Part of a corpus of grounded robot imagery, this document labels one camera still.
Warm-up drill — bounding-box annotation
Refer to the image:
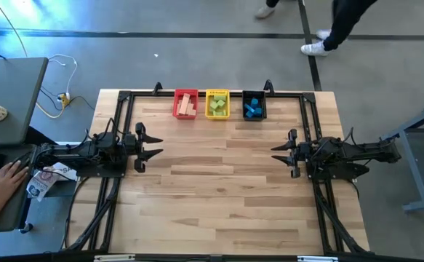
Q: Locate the yellow power adapter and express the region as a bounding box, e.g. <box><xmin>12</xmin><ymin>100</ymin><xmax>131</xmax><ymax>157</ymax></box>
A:
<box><xmin>57</xmin><ymin>92</ymin><xmax>71</xmax><ymax>110</ymax></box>

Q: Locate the white printed box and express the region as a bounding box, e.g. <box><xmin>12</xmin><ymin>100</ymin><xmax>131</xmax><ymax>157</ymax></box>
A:
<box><xmin>44</xmin><ymin>162</ymin><xmax>79</xmax><ymax>182</ymax></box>

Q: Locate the white printed plastic bag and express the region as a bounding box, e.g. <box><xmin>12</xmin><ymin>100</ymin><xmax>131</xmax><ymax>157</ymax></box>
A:
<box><xmin>25</xmin><ymin>167</ymin><xmax>60</xmax><ymax>202</ymax></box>

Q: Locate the black plastic basket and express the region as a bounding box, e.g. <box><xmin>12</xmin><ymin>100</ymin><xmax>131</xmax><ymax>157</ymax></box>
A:
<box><xmin>241</xmin><ymin>90</ymin><xmax>268</xmax><ymax>122</ymax></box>

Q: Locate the grey desk panel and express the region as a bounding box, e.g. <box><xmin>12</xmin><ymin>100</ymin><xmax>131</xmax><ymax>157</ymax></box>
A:
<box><xmin>0</xmin><ymin>56</ymin><xmax>49</xmax><ymax>147</ymax></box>

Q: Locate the black table cable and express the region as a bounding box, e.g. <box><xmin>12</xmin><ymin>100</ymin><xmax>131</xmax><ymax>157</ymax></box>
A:
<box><xmin>60</xmin><ymin>177</ymin><xmax>91</xmax><ymax>252</ymax></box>

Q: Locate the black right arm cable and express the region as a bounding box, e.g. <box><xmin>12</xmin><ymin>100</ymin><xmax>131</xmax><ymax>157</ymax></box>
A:
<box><xmin>344</xmin><ymin>126</ymin><xmax>358</xmax><ymax>145</ymax></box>

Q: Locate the tan hanging cord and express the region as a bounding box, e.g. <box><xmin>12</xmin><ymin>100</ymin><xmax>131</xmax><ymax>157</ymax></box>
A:
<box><xmin>0</xmin><ymin>0</ymin><xmax>29</xmax><ymax>59</ymax></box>

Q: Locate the grey metal stand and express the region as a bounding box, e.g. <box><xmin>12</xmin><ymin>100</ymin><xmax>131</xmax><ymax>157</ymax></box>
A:
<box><xmin>378</xmin><ymin>100</ymin><xmax>424</xmax><ymax>214</ymax></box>

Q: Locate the black desk support beam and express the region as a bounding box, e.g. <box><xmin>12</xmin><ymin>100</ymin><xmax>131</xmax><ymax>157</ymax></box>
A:
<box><xmin>25</xmin><ymin>125</ymin><xmax>58</xmax><ymax>146</ymax></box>

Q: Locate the white cable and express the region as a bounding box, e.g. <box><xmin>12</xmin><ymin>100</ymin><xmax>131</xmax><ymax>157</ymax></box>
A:
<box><xmin>47</xmin><ymin>52</ymin><xmax>79</xmax><ymax>96</ymax></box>

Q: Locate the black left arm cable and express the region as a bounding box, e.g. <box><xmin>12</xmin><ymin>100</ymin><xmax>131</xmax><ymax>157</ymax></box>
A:
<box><xmin>82</xmin><ymin>116</ymin><xmax>126</xmax><ymax>146</ymax></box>

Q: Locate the silver metal bracket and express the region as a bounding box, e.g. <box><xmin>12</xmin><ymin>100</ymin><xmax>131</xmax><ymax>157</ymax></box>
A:
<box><xmin>297</xmin><ymin>255</ymin><xmax>340</xmax><ymax>262</ymax></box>
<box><xmin>93</xmin><ymin>254</ymin><xmax>137</xmax><ymax>262</ymax></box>

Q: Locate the person's hand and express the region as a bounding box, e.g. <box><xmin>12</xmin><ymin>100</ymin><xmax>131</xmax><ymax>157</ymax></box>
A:
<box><xmin>0</xmin><ymin>159</ymin><xmax>30</xmax><ymax>205</ymax></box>

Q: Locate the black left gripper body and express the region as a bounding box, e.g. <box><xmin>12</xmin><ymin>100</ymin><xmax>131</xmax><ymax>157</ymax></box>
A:
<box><xmin>122</xmin><ymin>122</ymin><xmax>148</xmax><ymax>174</ymax></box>

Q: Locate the black computer mouse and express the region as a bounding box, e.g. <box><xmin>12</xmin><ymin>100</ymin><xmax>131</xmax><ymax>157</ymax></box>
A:
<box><xmin>10</xmin><ymin>154</ymin><xmax>33</xmax><ymax>172</ymax></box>

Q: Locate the black aluminium frame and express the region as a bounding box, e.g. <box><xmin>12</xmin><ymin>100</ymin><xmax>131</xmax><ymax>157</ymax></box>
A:
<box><xmin>64</xmin><ymin>80</ymin><xmax>371</xmax><ymax>255</ymax></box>

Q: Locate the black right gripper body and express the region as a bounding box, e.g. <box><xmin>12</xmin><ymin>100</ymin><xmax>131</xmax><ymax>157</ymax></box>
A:
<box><xmin>286</xmin><ymin>128</ymin><xmax>321</xmax><ymax>179</ymax></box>

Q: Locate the yellow cable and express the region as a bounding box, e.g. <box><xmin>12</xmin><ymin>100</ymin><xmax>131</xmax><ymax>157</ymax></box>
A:
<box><xmin>35</xmin><ymin>100</ymin><xmax>67</xmax><ymax>119</ymax></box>

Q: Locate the person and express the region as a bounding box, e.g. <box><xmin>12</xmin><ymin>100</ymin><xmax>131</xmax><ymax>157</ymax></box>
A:
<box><xmin>254</xmin><ymin>0</ymin><xmax>281</xmax><ymax>20</ymax></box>
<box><xmin>300</xmin><ymin>0</ymin><xmax>380</xmax><ymax>57</ymax></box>

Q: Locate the dark grey desk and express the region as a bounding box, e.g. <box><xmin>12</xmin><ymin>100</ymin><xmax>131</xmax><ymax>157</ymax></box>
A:
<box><xmin>0</xmin><ymin>144</ymin><xmax>40</xmax><ymax>234</ymax></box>

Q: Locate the red plastic basket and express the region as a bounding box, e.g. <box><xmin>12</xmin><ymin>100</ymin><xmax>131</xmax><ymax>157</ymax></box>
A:
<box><xmin>172</xmin><ymin>88</ymin><xmax>199</xmax><ymax>121</ymax></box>

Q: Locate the yellow plastic basket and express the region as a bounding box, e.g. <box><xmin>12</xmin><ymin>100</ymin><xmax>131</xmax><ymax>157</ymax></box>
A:
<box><xmin>204</xmin><ymin>88</ymin><xmax>231</xmax><ymax>121</ymax></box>

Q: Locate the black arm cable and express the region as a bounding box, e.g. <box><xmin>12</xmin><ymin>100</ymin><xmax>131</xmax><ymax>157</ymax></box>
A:
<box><xmin>344</xmin><ymin>126</ymin><xmax>358</xmax><ymax>145</ymax></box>
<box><xmin>82</xmin><ymin>116</ymin><xmax>126</xmax><ymax>146</ymax></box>

